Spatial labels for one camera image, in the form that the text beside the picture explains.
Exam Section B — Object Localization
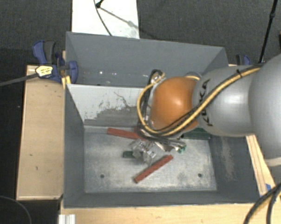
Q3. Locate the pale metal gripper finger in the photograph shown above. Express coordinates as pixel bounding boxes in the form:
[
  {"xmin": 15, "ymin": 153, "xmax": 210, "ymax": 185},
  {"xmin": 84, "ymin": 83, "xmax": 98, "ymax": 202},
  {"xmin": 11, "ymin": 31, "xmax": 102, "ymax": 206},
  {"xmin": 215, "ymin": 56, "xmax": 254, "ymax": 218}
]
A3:
[
  {"xmin": 129, "ymin": 140, "xmax": 148, "ymax": 153},
  {"xmin": 132, "ymin": 148, "xmax": 157, "ymax": 164}
]

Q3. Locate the red-brown flat block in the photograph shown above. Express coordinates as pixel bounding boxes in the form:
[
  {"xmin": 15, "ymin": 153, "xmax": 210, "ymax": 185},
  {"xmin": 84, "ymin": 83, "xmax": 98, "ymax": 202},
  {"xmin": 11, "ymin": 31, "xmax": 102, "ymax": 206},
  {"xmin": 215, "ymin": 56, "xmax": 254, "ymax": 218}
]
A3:
[
  {"xmin": 106, "ymin": 127, "xmax": 145, "ymax": 141},
  {"xmin": 133, "ymin": 153, "xmax": 174, "ymax": 186}
]

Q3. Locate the grey metal bin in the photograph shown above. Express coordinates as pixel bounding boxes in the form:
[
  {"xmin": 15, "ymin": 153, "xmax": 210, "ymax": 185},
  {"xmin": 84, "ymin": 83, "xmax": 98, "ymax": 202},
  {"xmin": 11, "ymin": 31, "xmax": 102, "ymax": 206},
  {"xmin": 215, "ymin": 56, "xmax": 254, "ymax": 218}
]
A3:
[{"xmin": 58, "ymin": 31, "xmax": 268, "ymax": 218}]

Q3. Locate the pale wood flat board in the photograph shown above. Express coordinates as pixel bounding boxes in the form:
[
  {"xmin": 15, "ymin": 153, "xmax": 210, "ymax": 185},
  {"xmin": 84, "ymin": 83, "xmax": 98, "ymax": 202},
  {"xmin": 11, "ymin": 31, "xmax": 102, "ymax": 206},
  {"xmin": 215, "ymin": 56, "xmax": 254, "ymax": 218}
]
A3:
[{"xmin": 15, "ymin": 64, "xmax": 71, "ymax": 203}]

